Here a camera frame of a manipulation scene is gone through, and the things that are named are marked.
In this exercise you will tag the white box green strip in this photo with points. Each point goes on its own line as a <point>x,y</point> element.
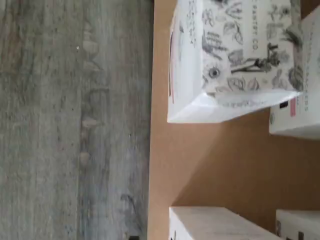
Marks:
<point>212,225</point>
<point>300,225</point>

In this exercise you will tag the white box pink strip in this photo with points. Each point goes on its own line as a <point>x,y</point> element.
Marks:
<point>300,125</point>
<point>237,62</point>

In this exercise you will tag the brown fibreboard shelf board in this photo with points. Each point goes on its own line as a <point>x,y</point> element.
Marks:
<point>200,162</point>

